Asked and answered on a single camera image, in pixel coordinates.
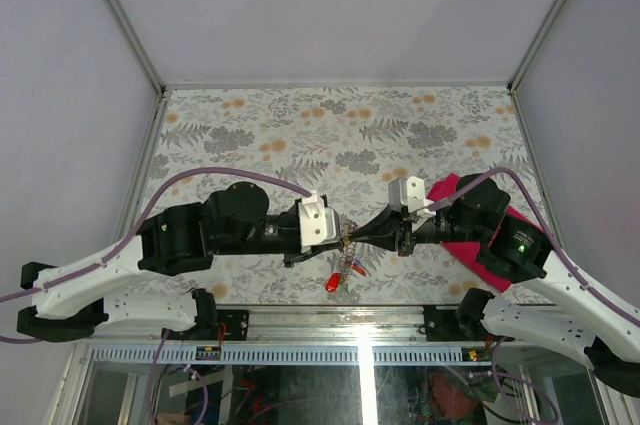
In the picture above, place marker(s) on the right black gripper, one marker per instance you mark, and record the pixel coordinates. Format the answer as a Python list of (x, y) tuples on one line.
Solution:
[(388, 228)]

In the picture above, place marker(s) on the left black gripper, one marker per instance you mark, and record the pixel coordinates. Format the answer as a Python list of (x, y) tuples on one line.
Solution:
[(300, 256)]

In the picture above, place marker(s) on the key bunch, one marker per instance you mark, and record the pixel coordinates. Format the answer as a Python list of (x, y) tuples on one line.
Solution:
[(348, 264)]

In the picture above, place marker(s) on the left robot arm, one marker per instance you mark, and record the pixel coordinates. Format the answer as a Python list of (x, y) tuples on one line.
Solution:
[(93, 295)]

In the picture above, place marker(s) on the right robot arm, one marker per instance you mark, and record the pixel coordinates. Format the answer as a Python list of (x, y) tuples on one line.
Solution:
[(600, 330)]

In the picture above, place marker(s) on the pink cloth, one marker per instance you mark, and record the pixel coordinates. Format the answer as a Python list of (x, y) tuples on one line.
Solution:
[(465, 252)]

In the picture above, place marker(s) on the floral table mat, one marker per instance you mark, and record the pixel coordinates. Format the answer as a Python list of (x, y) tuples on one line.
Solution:
[(347, 143)]

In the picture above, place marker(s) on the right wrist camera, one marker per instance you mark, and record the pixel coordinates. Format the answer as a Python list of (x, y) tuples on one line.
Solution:
[(408, 194)]

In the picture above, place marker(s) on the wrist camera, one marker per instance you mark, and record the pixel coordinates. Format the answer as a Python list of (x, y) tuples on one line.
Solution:
[(408, 194), (319, 223)]

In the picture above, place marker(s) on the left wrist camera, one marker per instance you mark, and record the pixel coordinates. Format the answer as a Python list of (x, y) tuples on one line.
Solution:
[(319, 223)]

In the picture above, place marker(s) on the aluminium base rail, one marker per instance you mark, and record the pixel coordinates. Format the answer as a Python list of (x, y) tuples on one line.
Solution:
[(309, 335)]

